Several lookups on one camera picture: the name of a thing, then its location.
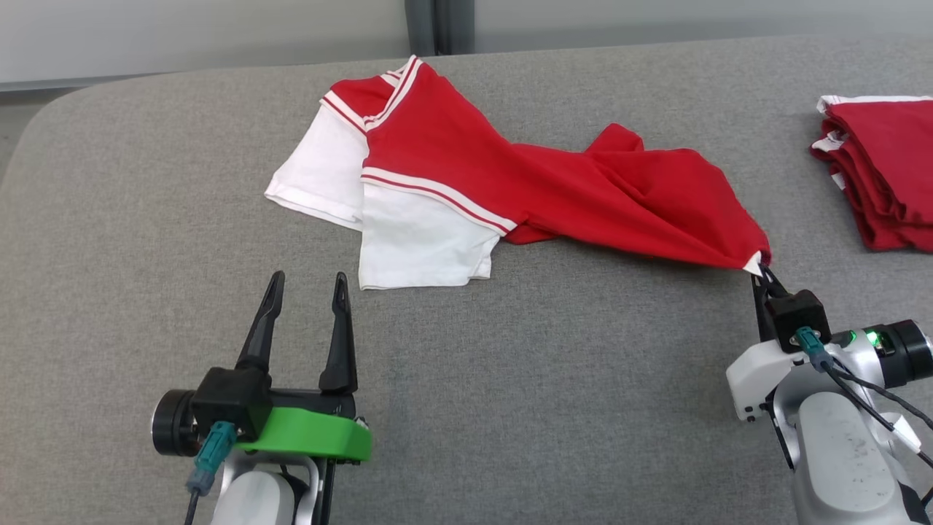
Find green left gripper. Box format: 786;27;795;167
152;271;373;463

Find red shirt with white sleeves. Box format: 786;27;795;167
264;55;773;291

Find thin black cable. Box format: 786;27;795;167
827;368;933;469

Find red garment with white trim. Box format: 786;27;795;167
809;95;933;254

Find grey vertical post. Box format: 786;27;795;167
405;0;438;58
435;0;476;56

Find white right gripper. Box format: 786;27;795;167
726;264;933;423

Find white cable label tag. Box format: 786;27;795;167
877;412;921;454

